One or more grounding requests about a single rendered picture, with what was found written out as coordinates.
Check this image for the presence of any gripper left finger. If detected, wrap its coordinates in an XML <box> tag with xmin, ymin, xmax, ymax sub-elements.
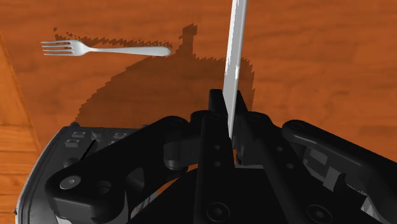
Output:
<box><xmin>45</xmin><ymin>89</ymin><xmax>237</xmax><ymax>224</ymax></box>

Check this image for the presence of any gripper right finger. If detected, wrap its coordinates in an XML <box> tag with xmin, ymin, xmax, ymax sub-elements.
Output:
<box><xmin>232</xmin><ymin>90</ymin><xmax>397</xmax><ymax>224</ymax></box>

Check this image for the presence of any silver table knife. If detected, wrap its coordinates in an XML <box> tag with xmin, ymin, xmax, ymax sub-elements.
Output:
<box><xmin>222</xmin><ymin>0</ymin><xmax>249</xmax><ymax>141</ymax></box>

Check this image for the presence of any silver fork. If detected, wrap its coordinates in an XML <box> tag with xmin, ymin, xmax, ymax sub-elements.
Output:
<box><xmin>41</xmin><ymin>39</ymin><xmax>172</xmax><ymax>57</ymax></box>

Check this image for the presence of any black toaster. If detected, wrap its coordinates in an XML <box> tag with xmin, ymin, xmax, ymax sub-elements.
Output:
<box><xmin>13</xmin><ymin>122</ymin><xmax>384</xmax><ymax>224</ymax></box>

